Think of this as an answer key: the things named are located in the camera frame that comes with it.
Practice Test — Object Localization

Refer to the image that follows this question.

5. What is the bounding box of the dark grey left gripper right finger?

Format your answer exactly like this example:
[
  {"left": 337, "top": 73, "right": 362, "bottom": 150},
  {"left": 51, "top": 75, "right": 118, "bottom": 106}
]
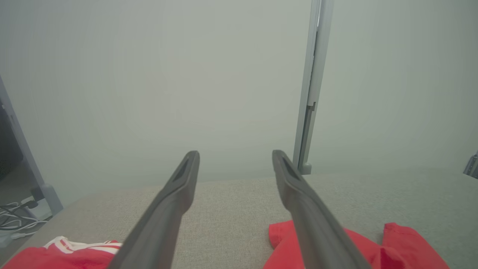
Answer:
[{"left": 272, "top": 150, "right": 372, "bottom": 269}]

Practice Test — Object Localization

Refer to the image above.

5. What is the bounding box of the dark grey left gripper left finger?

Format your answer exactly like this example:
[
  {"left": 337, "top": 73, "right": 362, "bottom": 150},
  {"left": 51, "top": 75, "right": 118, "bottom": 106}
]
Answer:
[{"left": 106, "top": 151, "right": 200, "bottom": 269}]

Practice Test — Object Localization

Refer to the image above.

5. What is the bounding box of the red garment with white trim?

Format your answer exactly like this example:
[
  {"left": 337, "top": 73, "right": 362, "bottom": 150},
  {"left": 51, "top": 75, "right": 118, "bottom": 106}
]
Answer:
[{"left": 263, "top": 220, "right": 450, "bottom": 269}]

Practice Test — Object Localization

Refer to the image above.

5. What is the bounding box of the red Bulls 23 jersey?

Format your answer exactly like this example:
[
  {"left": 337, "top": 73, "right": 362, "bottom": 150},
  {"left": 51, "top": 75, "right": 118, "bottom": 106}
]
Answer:
[{"left": 2, "top": 236, "right": 123, "bottom": 269}]

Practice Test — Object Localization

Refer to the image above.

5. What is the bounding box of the grey fabric sofa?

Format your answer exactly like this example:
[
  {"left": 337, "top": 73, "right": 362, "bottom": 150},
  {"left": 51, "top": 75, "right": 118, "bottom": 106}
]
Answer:
[{"left": 0, "top": 168, "right": 478, "bottom": 269}]

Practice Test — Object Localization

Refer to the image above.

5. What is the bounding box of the grey frame post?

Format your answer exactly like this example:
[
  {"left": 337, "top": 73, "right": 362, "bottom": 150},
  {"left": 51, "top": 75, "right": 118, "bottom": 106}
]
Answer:
[{"left": 0, "top": 75, "right": 63, "bottom": 216}]

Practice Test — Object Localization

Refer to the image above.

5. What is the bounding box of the grey double partition post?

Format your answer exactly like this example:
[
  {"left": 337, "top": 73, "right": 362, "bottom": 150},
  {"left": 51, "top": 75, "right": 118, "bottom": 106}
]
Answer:
[{"left": 292, "top": 0, "right": 335, "bottom": 175}]

